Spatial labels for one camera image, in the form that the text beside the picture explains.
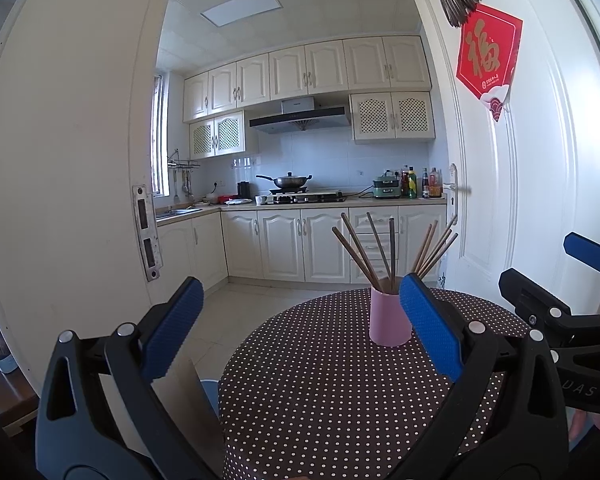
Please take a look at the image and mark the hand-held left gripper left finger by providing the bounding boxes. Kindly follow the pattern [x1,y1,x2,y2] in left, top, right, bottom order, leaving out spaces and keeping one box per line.
[35,276,226,480]

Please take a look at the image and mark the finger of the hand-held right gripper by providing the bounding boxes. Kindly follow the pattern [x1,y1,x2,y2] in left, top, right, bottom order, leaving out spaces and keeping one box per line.
[498,268,600,352]
[563,231,600,275]

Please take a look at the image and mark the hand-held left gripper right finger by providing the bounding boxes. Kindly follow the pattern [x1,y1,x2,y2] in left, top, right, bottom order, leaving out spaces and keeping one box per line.
[399,273,568,480]

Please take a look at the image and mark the pink cup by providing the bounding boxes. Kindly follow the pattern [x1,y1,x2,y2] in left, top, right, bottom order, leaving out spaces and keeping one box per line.
[369,287,414,347]

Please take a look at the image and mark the bunch of wooden chopsticks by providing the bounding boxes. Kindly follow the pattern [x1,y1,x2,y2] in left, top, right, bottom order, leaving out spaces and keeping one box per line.
[331,212,459,293]

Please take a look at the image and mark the person's right hand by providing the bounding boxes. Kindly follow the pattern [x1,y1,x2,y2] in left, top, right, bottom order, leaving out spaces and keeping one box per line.
[569,407,600,443]

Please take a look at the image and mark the blue plastic stool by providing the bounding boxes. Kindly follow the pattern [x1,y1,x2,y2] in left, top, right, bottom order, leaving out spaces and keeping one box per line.
[200,379,222,423]

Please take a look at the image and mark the beige flat panel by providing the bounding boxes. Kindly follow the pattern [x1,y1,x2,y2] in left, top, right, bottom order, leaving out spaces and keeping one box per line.
[152,357,223,461]

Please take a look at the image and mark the white cabinet drawer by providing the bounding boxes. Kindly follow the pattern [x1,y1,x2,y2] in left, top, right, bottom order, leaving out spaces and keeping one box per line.
[350,259,396,285]
[352,210,400,236]
[351,234,398,261]

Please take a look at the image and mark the white door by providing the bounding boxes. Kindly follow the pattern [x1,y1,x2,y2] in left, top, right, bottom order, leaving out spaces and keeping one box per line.
[408,0,600,321]

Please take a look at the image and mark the metal door strike plate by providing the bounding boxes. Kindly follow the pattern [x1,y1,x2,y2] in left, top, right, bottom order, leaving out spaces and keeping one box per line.
[132,185,164,282]

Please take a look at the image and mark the round polka-dot table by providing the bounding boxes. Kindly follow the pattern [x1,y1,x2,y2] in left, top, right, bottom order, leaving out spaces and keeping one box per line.
[217,287,533,480]

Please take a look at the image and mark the white lower kitchen cabinets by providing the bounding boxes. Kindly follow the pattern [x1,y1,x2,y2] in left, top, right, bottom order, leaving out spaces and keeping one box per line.
[155,202,448,291]

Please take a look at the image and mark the white kitchen cabinets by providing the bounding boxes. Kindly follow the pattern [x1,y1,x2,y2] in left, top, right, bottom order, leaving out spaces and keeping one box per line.
[182,35,432,123]
[155,202,448,291]

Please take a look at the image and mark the green electric cooker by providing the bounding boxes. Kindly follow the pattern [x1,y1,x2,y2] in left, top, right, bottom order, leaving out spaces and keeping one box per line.
[371,174,401,200]

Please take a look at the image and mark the gas stove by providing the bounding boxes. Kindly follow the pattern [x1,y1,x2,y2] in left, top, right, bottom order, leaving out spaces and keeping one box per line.
[269,189,347,204]

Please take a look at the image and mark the kitchen window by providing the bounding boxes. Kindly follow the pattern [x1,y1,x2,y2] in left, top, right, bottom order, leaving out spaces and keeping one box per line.
[151,74,170,196]

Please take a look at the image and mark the wooden cabinet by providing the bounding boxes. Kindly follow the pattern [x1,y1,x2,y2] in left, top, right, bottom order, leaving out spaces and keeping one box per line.
[0,345,41,431]

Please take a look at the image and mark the metal wok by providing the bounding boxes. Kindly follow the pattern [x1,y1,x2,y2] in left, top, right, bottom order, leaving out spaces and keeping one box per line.
[256,171,313,191]

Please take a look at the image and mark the white lattice door cabinet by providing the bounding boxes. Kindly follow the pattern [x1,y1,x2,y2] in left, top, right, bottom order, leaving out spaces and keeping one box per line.
[350,91,437,142]
[188,111,246,159]

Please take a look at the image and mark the red paper door decoration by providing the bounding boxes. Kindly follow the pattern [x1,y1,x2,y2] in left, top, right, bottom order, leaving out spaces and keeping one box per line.
[456,2,524,123]

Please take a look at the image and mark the black range hood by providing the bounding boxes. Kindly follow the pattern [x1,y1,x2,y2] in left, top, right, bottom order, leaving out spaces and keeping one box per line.
[249,97,352,135]

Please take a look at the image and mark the white upper kitchen cabinets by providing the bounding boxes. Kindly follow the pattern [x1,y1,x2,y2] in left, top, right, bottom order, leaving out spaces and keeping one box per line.
[182,35,432,123]

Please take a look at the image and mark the flat ceiling light panel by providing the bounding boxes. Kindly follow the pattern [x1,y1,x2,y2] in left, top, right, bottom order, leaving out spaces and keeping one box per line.
[201,0,284,26]

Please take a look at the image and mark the metal door handle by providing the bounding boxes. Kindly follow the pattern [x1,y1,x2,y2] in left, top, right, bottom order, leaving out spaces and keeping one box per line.
[442,162,473,226]

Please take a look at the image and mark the metal wall utensil rack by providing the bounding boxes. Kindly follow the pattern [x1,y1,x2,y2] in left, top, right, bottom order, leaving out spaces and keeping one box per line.
[167,149,201,170]

